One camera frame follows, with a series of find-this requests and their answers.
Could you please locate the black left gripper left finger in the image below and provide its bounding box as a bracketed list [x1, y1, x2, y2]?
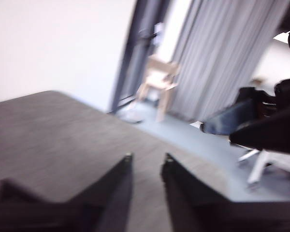
[0, 153, 134, 232]

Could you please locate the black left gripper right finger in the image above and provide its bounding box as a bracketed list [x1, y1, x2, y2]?
[160, 153, 290, 232]

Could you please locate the dark blue chair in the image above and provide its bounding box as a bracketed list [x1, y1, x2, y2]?
[203, 98, 259, 135]

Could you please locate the black office chair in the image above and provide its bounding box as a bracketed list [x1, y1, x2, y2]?
[229, 77, 290, 191]

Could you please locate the light wooden chair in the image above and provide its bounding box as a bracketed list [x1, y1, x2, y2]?
[136, 54, 181, 123]

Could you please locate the grey curtain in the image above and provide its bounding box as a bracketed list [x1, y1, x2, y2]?
[169, 0, 290, 121]

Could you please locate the dark door frame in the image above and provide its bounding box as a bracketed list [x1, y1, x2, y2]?
[108, 0, 171, 114]

